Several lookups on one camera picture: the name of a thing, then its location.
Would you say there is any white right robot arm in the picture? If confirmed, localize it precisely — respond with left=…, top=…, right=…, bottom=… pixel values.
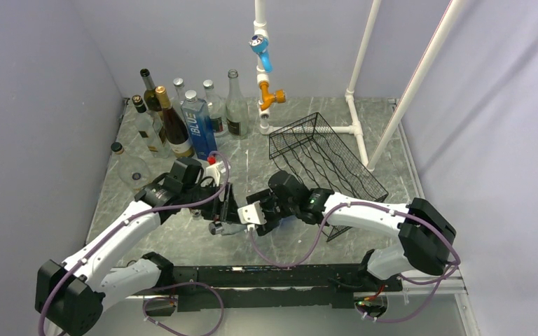
left=237, top=171, right=460, bottom=291

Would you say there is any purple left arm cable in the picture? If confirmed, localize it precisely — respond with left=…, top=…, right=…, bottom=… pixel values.
left=36, top=150, right=231, bottom=336

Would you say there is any clear black-capped bottle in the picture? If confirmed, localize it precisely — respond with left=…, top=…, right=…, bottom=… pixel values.
left=132, top=94, right=171, bottom=159

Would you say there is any tall clear open-neck bottle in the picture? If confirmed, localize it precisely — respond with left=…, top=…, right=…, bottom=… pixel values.
left=226, top=69, right=249, bottom=139

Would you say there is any white diagonal pole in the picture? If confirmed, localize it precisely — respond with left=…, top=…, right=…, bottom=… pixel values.
left=366, top=0, right=467, bottom=172

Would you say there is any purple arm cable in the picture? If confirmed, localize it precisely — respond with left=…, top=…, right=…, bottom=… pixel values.
left=248, top=199, right=461, bottom=325
left=36, top=150, right=231, bottom=336

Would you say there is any orange pipe valve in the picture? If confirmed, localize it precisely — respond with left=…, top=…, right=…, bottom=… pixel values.
left=258, top=80, right=287, bottom=111

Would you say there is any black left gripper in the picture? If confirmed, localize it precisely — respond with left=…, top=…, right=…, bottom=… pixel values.
left=181, top=181, right=242, bottom=223

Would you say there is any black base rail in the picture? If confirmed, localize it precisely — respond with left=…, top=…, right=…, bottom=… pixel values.
left=140, top=263, right=403, bottom=312

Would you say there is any clear blue bottle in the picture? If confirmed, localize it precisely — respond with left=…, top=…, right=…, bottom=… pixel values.
left=181, top=90, right=217, bottom=161
left=208, top=218, right=289, bottom=237

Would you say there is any black wire wine rack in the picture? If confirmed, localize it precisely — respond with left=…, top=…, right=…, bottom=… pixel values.
left=268, top=112, right=389, bottom=243

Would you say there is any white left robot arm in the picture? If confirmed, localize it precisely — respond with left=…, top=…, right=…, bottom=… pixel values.
left=35, top=151, right=231, bottom=335

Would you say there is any clear bottle dark label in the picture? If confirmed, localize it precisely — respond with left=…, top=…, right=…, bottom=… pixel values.
left=173, top=77, right=186, bottom=107

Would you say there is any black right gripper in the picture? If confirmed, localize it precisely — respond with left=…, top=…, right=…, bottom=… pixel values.
left=247, top=190, right=298, bottom=237

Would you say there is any dark green wine bottle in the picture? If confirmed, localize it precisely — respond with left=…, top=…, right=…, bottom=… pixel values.
left=140, top=68, right=162, bottom=113

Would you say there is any round clear flask bottle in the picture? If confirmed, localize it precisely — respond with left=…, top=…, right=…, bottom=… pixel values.
left=110, top=142, right=154, bottom=192

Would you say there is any brown gold-capped wine bottle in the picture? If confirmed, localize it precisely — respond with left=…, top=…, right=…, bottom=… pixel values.
left=155, top=85, right=195, bottom=158

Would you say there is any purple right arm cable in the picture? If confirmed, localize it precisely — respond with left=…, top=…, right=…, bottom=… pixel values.
left=248, top=199, right=461, bottom=325

